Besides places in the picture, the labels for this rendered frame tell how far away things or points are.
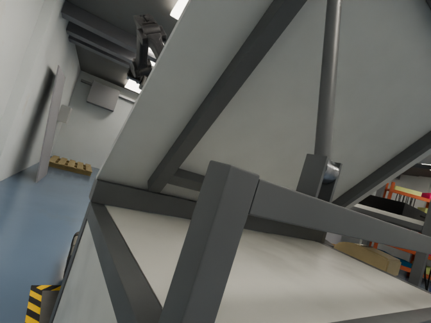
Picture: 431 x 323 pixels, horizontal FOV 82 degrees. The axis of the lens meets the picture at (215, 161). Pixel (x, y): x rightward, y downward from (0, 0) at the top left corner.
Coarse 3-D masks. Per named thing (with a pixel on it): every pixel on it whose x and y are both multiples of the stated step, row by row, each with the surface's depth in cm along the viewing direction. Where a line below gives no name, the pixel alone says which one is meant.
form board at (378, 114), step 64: (192, 0) 46; (256, 0) 49; (320, 0) 52; (384, 0) 55; (192, 64) 55; (320, 64) 63; (384, 64) 67; (128, 128) 63; (256, 128) 73; (384, 128) 87; (192, 192) 88
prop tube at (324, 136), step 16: (336, 0) 38; (336, 16) 37; (336, 32) 36; (336, 48) 36; (336, 64) 35; (320, 80) 36; (336, 80) 35; (320, 96) 35; (320, 112) 34; (320, 128) 33; (320, 144) 33; (336, 176) 32
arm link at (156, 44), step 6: (138, 30) 104; (162, 30) 108; (138, 36) 107; (144, 36) 104; (150, 36) 104; (156, 36) 105; (162, 36) 107; (144, 42) 105; (150, 42) 104; (156, 42) 103; (162, 42) 105; (150, 48) 107; (156, 48) 103; (162, 48) 103; (156, 54) 104
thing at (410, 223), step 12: (420, 168) 159; (360, 204) 132; (372, 216) 123; (384, 216) 119; (396, 216) 117; (408, 228) 154; (420, 228) 107; (324, 240) 141; (420, 264) 103; (420, 276) 102
